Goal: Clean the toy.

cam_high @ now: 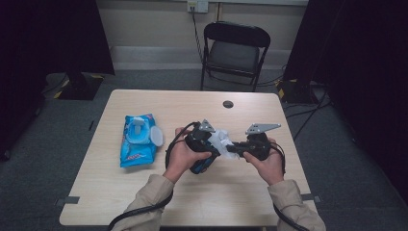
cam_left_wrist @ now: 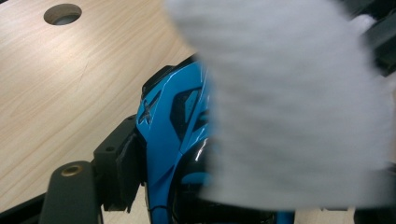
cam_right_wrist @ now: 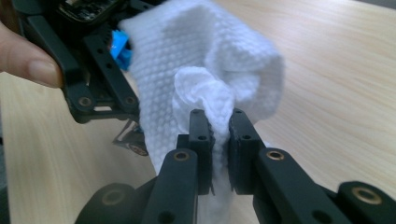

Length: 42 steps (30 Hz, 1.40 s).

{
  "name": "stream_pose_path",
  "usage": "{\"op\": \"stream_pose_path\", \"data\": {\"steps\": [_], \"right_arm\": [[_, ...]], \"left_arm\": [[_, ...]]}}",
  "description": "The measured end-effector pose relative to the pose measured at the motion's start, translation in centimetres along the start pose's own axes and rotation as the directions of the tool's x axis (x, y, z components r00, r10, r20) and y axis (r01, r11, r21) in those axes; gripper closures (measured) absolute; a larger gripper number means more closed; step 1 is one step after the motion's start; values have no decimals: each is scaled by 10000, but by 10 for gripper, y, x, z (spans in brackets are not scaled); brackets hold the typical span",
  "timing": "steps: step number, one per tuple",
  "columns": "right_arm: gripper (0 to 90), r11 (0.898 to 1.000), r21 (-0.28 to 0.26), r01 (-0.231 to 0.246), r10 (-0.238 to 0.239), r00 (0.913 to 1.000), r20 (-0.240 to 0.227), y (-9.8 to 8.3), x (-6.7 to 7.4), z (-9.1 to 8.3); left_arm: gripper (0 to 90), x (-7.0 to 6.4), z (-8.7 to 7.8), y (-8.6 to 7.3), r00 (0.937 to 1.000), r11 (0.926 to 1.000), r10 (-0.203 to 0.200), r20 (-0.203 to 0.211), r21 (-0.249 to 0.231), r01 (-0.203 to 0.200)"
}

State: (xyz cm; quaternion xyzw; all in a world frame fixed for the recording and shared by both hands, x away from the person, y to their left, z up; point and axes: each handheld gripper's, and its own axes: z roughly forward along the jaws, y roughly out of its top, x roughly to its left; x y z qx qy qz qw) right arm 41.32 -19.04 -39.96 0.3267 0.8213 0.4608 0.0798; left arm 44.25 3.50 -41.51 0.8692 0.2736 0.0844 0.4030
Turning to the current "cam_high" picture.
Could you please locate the person's right hand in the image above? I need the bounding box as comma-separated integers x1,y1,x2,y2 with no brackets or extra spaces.
242,138,287,187

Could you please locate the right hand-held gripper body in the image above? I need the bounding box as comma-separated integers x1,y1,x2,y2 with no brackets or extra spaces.
242,122,282,162

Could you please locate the black folding chair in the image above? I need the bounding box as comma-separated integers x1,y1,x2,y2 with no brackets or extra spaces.
200,20,272,93

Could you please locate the black stand base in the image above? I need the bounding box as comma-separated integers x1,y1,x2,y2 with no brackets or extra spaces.
276,78,320,105
53,71,105,101

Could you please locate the white wall socket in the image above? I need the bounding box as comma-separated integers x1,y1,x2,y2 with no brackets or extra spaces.
187,0,210,13

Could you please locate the grey tape mark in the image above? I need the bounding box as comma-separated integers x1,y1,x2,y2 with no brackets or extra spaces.
300,192,322,204
55,195,81,207

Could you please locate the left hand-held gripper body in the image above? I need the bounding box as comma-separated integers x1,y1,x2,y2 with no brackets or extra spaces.
185,118,222,156

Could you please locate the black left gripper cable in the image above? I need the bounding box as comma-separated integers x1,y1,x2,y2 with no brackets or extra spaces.
107,120,200,231

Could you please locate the black wall cable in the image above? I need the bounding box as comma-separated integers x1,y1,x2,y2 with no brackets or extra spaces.
191,6,205,63

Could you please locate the black floor cable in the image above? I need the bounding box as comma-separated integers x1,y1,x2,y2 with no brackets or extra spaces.
284,90,332,142

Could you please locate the black curtain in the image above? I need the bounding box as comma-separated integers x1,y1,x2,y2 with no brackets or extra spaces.
0,0,115,162
283,0,408,203

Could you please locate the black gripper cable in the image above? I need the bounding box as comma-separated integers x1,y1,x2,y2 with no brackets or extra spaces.
107,120,200,231
269,141,312,231

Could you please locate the person's left hand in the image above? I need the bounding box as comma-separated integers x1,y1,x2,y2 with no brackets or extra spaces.
163,127,213,185

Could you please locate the blue wet wipes pack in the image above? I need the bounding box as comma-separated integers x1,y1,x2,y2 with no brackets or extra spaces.
119,113,165,168

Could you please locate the blue toy car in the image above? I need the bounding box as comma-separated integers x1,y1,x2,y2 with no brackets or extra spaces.
189,141,222,175

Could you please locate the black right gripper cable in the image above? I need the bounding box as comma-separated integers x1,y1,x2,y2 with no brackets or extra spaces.
269,141,312,231

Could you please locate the white wet wipe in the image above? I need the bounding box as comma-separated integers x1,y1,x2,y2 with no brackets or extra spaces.
208,128,242,161

